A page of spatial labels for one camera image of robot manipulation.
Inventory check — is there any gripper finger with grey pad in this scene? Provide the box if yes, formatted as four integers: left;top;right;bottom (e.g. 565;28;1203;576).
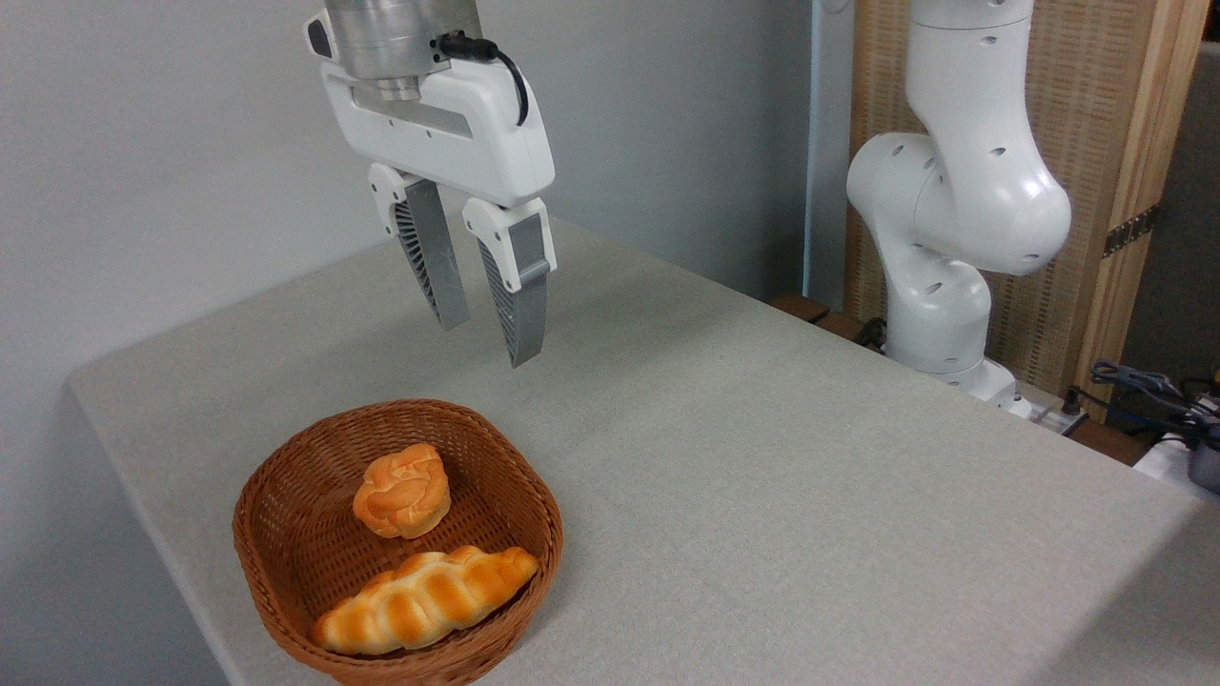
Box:
462;197;559;370
368;162;472;333

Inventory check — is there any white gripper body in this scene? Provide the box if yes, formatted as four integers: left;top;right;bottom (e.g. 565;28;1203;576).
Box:
304;10;557;209

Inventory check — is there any round knotted bread roll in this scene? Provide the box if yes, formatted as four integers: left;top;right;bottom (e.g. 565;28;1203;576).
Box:
352;442;452;540

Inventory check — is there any long braided bread loaf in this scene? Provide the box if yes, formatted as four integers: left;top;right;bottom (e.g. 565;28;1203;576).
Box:
312;545;540;656

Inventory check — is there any brown wicker basket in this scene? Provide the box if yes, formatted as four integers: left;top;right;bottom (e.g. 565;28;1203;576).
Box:
233;398;564;686

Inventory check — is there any black plug with white socket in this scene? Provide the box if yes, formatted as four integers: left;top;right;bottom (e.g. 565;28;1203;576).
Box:
1016;384;1090;435

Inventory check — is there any metal screen hinge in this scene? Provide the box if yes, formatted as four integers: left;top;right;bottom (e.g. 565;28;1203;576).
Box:
1103;204;1161;259

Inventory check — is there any grey container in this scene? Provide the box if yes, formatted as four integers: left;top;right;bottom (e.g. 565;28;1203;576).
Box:
1187;427;1220;495

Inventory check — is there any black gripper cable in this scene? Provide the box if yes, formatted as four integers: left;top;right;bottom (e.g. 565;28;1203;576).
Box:
434;31;531;128

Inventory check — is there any white vertical wall duct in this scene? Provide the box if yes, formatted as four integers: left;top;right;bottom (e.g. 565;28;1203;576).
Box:
803;0;855;308

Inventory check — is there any black and blue cable bundle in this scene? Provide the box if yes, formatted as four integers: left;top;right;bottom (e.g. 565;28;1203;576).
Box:
1089;359;1220;441

